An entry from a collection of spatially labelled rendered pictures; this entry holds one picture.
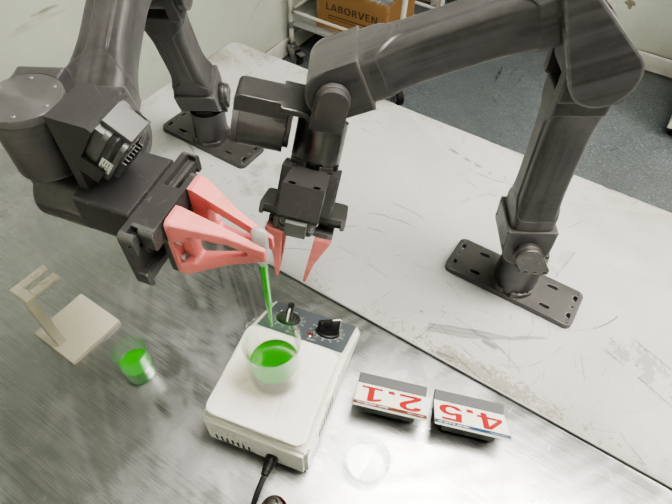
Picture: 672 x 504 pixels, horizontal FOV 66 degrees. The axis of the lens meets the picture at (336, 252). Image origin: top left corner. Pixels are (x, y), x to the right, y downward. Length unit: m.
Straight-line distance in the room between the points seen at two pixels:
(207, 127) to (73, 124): 0.60
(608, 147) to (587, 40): 2.26
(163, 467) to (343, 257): 0.39
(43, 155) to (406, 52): 0.32
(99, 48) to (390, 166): 0.57
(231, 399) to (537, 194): 0.43
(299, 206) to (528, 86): 2.56
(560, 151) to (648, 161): 2.17
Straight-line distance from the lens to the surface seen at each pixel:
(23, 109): 0.44
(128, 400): 0.74
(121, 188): 0.44
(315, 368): 0.62
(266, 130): 0.58
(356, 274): 0.80
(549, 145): 0.62
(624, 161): 2.73
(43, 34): 2.01
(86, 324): 0.81
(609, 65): 0.55
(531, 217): 0.69
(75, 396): 0.77
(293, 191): 0.51
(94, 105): 0.41
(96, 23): 0.59
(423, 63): 0.53
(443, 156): 1.02
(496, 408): 0.73
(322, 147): 0.58
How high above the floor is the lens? 1.55
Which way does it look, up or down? 51 degrees down
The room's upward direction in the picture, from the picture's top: 3 degrees clockwise
